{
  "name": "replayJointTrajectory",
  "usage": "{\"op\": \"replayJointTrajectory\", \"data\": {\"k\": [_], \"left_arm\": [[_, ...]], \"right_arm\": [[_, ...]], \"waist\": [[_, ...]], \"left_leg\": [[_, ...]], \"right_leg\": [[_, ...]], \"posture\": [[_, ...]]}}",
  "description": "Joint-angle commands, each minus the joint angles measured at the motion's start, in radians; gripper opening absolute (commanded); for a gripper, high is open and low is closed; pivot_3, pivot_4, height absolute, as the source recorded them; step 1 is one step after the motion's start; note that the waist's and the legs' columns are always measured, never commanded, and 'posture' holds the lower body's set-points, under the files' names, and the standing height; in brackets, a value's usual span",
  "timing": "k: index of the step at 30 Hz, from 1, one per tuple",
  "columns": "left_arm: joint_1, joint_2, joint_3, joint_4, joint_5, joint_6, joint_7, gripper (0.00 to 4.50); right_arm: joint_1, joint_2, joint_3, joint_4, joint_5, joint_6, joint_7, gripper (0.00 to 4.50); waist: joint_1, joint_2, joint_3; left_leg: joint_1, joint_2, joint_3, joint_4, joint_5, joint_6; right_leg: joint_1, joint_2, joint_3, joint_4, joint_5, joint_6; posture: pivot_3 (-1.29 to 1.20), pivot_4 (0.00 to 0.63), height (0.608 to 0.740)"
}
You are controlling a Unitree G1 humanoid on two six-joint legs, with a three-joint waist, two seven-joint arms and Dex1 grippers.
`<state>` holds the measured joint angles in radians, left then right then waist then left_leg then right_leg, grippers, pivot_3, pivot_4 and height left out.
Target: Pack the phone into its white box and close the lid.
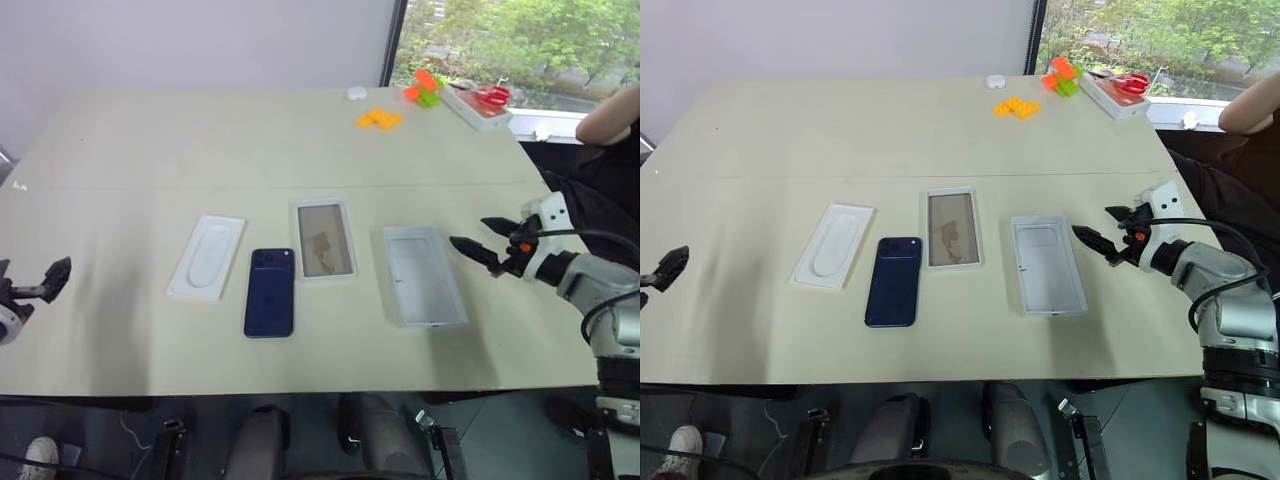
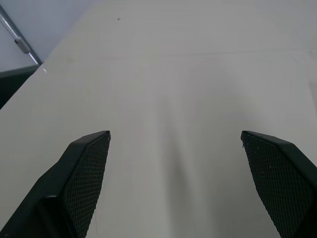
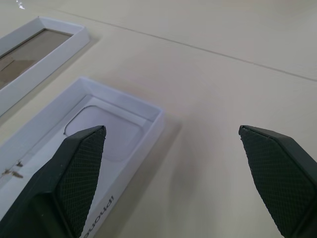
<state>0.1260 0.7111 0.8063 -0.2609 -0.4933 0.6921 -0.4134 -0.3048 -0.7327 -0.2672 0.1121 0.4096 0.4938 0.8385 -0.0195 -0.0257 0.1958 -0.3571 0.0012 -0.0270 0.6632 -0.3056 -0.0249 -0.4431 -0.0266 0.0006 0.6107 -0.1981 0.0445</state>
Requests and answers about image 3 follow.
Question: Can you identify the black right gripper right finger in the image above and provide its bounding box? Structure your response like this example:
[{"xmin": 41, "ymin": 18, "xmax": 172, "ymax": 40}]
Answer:
[{"xmin": 238, "ymin": 124, "xmax": 317, "ymax": 238}]

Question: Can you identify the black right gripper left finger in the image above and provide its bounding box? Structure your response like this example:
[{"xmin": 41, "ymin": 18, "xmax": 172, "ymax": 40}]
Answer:
[{"xmin": 0, "ymin": 125, "xmax": 107, "ymax": 238}]

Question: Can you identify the white phone box lid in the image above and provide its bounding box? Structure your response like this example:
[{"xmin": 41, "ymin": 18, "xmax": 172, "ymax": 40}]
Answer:
[{"xmin": 0, "ymin": 76, "xmax": 165, "ymax": 238}]

